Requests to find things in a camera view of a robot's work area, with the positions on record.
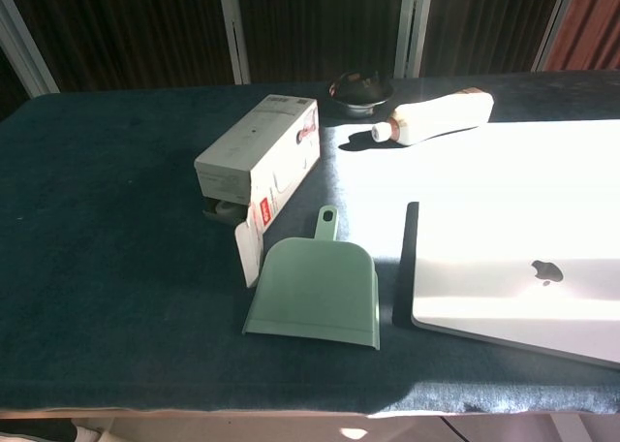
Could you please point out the silver laptop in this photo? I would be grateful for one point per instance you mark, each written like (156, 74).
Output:
(533, 311)

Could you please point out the white metal frame post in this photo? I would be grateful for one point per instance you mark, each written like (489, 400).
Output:
(232, 30)
(412, 25)
(552, 25)
(19, 40)

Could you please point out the mint green plastic dustpan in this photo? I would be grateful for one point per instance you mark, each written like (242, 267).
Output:
(315, 292)

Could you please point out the reddish brown curtain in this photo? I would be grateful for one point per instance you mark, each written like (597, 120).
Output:
(591, 25)

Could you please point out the white cardboard product box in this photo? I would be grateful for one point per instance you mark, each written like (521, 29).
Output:
(252, 141)

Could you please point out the dark brown pleated curtain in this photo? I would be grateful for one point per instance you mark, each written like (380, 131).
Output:
(484, 25)
(319, 25)
(135, 30)

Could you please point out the white bottle with copper neck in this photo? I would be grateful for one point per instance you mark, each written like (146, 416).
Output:
(436, 117)

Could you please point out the blue fabric tablecloth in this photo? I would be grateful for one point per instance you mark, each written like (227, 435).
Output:
(97, 219)

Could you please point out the grey item inside box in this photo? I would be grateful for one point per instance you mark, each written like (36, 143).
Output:
(223, 211)

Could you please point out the black crumpled object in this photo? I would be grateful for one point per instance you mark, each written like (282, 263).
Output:
(361, 87)

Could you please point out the shiny metal bowl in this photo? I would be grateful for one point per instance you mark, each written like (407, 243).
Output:
(361, 106)

